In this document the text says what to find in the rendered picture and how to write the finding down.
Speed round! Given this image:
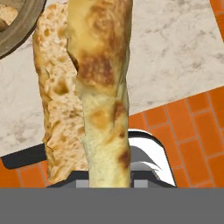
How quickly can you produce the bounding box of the white and black round object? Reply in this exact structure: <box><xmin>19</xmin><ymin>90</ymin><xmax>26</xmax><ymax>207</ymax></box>
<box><xmin>0</xmin><ymin>129</ymin><xmax>178</xmax><ymax>187</ymax></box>

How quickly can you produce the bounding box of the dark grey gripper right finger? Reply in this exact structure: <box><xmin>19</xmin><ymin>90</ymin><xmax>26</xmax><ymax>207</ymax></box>
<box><xmin>129</xmin><ymin>170</ymin><xmax>177</xmax><ymax>189</ymax></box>

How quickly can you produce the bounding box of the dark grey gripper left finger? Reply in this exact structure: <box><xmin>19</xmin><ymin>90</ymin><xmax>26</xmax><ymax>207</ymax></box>
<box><xmin>46</xmin><ymin>170</ymin><xmax>90</xmax><ymax>189</ymax></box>

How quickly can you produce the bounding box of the toasted bread bun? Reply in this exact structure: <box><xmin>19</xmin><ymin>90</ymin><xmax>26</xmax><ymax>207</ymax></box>
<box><xmin>32</xmin><ymin>0</ymin><xmax>134</xmax><ymax>188</ymax></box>

